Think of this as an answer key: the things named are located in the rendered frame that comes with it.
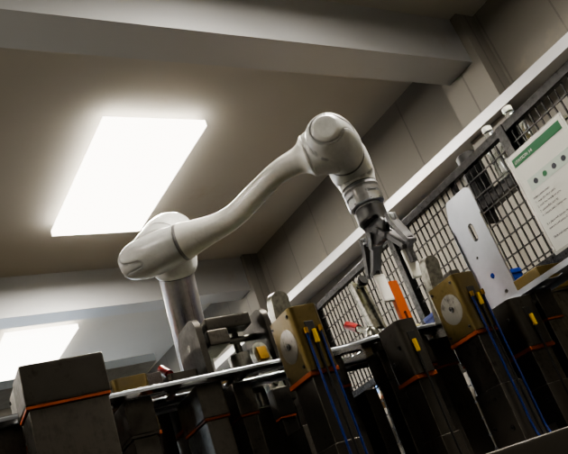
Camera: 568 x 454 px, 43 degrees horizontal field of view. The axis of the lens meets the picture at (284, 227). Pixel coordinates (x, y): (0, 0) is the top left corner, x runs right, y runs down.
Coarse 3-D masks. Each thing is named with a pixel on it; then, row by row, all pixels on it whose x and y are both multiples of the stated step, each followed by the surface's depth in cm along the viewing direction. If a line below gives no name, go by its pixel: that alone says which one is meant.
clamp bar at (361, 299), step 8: (360, 280) 177; (368, 280) 178; (352, 288) 179; (360, 288) 180; (360, 296) 177; (368, 296) 178; (360, 304) 177; (368, 304) 178; (368, 312) 175; (376, 312) 176; (368, 320) 175; (376, 320) 176; (384, 328) 174
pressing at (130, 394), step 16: (432, 336) 161; (336, 352) 145; (352, 352) 148; (368, 352) 154; (240, 368) 128; (256, 368) 135; (272, 368) 139; (352, 368) 161; (160, 384) 121; (176, 384) 122; (192, 384) 129; (224, 384) 137; (256, 384) 143; (112, 400) 122; (128, 400) 125; (160, 400) 132; (176, 400) 136; (16, 416) 109
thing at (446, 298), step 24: (456, 288) 138; (456, 312) 138; (480, 312) 136; (456, 336) 139; (480, 336) 134; (480, 360) 135; (504, 360) 134; (480, 384) 135; (504, 384) 130; (480, 408) 135; (504, 408) 130; (528, 408) 130; (504, 432) 130; (528, 432) 127
